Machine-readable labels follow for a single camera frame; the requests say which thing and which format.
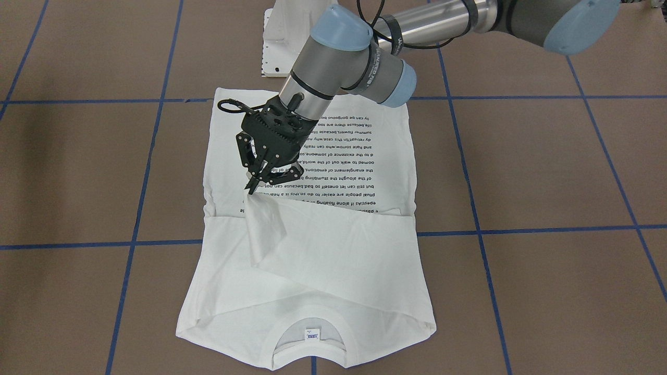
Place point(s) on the white long-sleeve printed shirt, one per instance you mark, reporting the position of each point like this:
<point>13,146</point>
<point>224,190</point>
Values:
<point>325,266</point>

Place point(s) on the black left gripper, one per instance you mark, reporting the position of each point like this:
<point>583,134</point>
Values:
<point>245,149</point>

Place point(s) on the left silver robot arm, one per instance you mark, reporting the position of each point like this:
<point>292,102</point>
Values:
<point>346,53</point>

